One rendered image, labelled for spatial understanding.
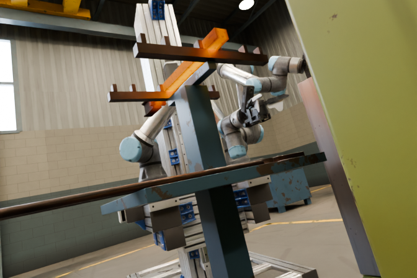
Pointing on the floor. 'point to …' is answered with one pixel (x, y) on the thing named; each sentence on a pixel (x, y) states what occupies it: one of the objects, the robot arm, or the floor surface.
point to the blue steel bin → (288, 189)
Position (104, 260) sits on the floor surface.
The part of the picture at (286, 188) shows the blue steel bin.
